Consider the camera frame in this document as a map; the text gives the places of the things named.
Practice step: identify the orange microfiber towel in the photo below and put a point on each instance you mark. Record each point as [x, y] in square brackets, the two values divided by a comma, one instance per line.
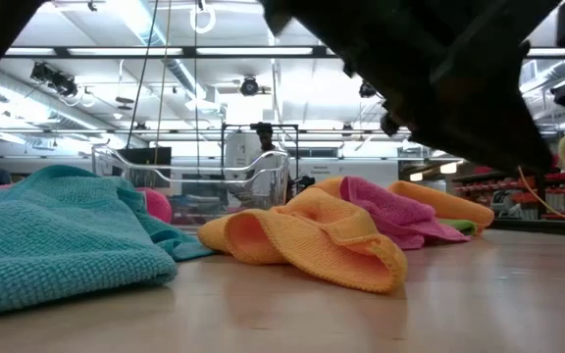
[449, 201]
[322, 235]

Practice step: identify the pink microfiber towel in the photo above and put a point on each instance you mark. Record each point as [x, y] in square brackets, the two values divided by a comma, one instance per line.
[390, 211]
[157, 206]

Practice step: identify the green microfiber towel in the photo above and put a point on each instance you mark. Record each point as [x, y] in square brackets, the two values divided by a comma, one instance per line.
[459, 226]

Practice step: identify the blue microfiber towel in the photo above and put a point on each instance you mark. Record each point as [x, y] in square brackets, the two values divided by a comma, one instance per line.
[66, 235]

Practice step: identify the round black ceiling fixture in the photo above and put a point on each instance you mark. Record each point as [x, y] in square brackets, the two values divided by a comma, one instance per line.
[249, 85]

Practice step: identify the clear plastic bin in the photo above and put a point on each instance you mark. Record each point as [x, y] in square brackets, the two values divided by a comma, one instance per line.
[204, 169]

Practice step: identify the black overhead beam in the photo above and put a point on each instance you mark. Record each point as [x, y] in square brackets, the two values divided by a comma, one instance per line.
[165, 51]

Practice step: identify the black monitor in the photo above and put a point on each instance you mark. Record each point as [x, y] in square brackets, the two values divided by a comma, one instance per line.
[145, 157]

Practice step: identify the black ceiling camera rig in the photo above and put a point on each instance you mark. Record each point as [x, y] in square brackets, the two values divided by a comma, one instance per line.
[59, 83]

